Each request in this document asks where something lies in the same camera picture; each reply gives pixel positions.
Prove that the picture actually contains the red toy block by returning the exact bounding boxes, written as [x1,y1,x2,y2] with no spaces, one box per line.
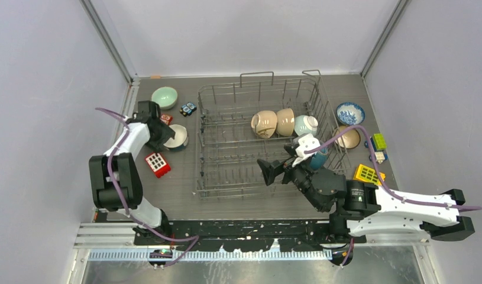
[145,153,171,178]

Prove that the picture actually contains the teal and white bowl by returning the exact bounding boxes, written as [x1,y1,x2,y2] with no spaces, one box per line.
[163,124,189,151]

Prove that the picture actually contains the red owl toy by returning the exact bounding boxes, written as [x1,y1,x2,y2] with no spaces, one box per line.
[160,114,173,125]

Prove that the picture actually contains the yellow toy block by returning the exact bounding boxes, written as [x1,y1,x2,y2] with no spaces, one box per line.
[352,164,381,185]

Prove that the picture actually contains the beige bowl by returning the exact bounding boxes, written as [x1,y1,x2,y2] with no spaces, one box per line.
[251,110,277,139]
[276,108,295,137]

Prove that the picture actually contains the green blue toy car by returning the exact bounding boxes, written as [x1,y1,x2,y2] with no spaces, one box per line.
[364,133,388,164]

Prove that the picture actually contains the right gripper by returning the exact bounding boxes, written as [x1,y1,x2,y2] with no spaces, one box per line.
[257,144,324,211]

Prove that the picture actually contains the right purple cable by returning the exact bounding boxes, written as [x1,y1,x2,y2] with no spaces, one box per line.
[303,125,482,267]

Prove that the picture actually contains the light green striped bowl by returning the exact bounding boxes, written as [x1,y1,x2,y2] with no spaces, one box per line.
[294,115,319,136]

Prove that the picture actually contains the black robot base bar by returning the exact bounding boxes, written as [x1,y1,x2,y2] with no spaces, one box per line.
[130,215,355,266]

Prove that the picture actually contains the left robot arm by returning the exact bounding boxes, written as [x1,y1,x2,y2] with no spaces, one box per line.
[88,101,175,245]

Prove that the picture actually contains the dark teal painted bowl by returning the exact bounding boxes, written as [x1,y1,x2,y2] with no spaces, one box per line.
[309,148,329,171]

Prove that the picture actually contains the brown ribbed bowl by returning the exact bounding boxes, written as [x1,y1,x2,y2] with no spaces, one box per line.
[334,128,361,150]

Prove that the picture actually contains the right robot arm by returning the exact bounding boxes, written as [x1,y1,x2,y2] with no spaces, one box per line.
[257,158,475,243]

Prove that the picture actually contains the blue floral white bowl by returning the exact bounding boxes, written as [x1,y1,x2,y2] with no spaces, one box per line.
[335,102,365,125]

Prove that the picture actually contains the grey wire dish rack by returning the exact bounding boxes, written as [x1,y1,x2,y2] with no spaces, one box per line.
[196,70,338,199]

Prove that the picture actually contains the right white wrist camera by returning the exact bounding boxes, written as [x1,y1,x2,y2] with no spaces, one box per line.
[284,133,321,167]

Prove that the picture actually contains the pale green celadon bowl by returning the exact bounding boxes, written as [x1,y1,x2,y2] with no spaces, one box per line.
[151,86,178,110]

